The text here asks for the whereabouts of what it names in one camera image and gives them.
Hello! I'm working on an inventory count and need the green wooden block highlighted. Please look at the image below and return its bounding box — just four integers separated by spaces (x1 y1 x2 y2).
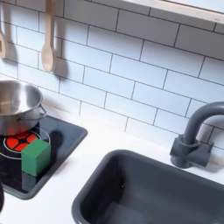
20 137 52 178

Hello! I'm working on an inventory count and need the black stove top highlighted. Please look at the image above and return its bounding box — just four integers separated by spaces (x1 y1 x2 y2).
0 115 88 201

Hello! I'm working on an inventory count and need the dark grey tap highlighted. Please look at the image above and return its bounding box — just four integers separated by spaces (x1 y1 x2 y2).
169 101 224 170

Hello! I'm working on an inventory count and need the wooden spoon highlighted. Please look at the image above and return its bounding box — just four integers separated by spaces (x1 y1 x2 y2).
40 0 58 74

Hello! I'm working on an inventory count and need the dark grey sink basin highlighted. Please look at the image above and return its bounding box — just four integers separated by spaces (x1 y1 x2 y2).
71 149 224 224

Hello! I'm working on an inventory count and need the steel pot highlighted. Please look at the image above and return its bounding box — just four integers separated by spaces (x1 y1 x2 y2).
0 80 47 137

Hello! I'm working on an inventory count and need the wooden spatula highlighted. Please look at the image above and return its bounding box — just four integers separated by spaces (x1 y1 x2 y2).
0 28 7 60

